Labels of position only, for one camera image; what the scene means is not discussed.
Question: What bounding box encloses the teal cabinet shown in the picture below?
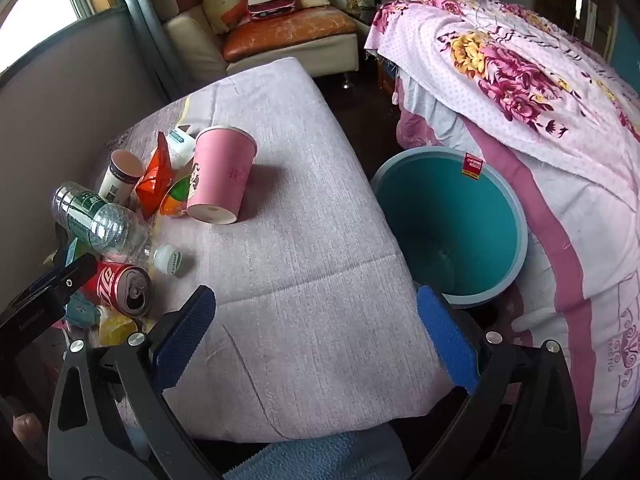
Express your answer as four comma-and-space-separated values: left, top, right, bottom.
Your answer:
612, 10, 640, 76

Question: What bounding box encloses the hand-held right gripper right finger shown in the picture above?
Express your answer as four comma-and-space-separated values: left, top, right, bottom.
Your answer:
410, 285, 583, 480

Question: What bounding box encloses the yellow packet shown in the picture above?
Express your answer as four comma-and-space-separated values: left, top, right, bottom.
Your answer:
97, 310, 140, 347

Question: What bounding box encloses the cream printed pillow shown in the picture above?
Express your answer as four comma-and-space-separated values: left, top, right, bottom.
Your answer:
202, 0, 251, 36

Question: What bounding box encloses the person's left hand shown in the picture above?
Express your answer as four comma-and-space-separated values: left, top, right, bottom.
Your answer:
12, 411, 46, 451

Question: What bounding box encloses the orange seat cushion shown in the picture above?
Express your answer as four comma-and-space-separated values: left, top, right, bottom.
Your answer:
221, 7, 358, 61

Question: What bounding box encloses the orange and green plastic toy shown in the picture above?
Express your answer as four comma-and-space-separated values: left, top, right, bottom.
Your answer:
159, 174, 193, 217

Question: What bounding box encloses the pink paper cup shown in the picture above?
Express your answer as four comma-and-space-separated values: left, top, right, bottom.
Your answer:
186, 125, 258, 225

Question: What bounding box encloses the lilac table cloth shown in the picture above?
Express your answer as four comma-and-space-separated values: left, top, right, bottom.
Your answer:
95, 57, 458, 443

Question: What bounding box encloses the orange snack packet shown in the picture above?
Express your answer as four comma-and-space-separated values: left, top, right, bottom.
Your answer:
134, 131, 176, 221

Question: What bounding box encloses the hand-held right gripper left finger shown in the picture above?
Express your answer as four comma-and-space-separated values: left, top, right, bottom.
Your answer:
46, 285, 223, 480

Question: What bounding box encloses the small white brown-lidded cup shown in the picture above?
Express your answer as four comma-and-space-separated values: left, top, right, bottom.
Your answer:
97, 149, 146, 206

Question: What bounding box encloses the grey-blue curtain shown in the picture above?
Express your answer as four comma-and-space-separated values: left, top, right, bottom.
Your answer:
115, 0, 171, 106

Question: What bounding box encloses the light teal packet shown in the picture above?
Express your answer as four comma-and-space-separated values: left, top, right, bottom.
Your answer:
64, 290, 101, 328

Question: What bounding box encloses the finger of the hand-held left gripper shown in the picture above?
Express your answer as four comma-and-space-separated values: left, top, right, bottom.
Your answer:
0, 253, 98, 321

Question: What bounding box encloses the red soda can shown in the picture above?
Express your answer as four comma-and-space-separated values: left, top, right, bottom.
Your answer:
80, 260, 153, 318

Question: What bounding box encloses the white medicine box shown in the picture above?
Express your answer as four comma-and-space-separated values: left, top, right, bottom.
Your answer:
164, 124, 198, 168

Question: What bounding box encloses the clear plastic water bottle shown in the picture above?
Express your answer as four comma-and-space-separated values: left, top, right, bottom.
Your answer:
51, 181, 187, 277

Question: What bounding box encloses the pink and white quilt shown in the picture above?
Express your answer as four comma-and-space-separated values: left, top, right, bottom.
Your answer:
395, 75, 640, 466

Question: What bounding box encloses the teal plastic bin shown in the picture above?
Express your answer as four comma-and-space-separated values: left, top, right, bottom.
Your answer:
370, 146, 529, 309

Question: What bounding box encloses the cream leather sofa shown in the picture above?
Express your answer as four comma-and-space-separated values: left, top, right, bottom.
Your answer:
151, 0, 361, 88

